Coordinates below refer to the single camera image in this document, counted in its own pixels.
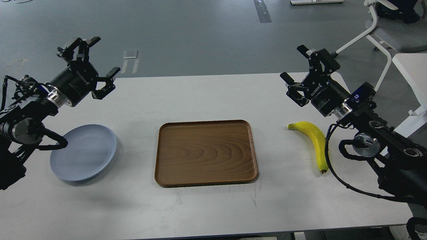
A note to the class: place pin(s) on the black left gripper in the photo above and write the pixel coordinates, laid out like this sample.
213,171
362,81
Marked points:
80,77

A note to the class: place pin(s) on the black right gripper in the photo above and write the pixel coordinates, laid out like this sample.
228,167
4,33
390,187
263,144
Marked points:
324,93

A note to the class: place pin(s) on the yellow banana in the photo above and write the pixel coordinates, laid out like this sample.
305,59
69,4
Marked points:
318,140

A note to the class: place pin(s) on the light blue plate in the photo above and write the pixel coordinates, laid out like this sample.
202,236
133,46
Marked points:
89,151

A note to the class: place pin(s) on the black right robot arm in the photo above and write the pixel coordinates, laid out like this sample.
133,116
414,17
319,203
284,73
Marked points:
399,163

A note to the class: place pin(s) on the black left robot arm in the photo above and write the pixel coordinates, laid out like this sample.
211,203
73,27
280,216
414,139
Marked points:
26,103

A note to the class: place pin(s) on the white furniture base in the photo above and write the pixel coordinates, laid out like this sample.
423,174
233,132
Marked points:
309,2

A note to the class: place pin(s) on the white side table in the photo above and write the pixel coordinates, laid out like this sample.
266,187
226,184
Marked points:
402,96

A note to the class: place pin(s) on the white office chair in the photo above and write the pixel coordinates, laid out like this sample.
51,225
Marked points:
404,38

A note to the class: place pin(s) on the brown wooden tray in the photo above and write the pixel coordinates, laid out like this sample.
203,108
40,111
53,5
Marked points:
205,153

